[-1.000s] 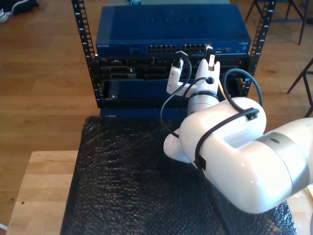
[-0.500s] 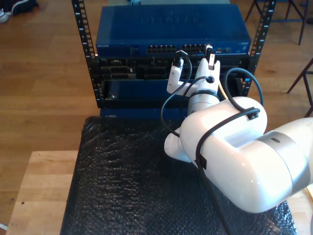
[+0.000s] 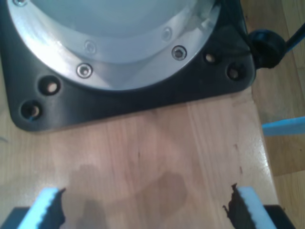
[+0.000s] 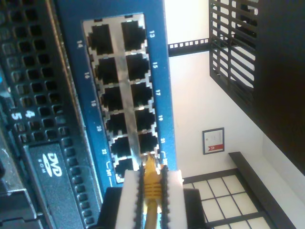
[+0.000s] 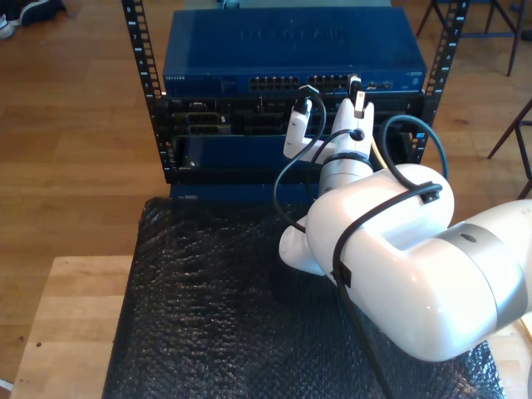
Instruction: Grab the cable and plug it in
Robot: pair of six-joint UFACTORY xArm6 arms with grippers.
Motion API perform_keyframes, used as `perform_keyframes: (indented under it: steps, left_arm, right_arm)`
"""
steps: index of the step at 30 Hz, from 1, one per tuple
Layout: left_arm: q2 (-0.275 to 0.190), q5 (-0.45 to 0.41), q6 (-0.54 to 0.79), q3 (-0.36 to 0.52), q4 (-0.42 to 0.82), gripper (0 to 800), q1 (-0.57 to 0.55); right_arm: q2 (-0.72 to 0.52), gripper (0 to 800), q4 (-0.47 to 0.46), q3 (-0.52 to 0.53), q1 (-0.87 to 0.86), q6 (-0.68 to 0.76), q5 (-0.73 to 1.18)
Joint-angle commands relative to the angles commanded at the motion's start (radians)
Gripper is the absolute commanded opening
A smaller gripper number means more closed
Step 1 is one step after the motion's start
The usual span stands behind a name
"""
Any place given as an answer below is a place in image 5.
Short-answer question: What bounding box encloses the black rack server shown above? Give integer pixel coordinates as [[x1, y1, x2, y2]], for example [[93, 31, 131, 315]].
[[165, 96, 425, 137]]

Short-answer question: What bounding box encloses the blue rack base panel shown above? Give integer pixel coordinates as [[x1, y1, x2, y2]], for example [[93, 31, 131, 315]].
[[168, 182, 323, 204]]

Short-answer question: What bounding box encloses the dark metal stool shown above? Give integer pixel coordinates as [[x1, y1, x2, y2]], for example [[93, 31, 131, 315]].
[[487, 98, 532, 201]]

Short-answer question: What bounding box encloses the black bubble wrap mat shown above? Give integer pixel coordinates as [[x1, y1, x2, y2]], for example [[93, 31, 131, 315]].
[[101, 195, 506, 399]]

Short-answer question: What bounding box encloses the dark sneaker white sole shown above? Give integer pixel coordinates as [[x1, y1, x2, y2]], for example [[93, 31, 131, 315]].
[[17, 0, 68, 27]]

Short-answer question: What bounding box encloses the white shoe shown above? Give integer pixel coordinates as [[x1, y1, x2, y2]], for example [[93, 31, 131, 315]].
[[0, 13, 16, 41]]

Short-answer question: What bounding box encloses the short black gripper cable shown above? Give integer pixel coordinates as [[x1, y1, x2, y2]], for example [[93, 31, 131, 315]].
[[306, 128, 375, 204]]

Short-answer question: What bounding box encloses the long black arm cable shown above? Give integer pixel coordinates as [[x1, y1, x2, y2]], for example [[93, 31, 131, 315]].
[[273, 85, 451, 399]]

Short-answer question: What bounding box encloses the blue network switch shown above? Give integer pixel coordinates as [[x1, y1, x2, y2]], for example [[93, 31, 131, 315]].
[[162, 7, 428, 97]]

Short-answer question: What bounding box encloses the black perforated rack post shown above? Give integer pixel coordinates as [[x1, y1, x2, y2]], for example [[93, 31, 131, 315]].
[[409, 0, 470, 167], [121, 0, 175, 184]]

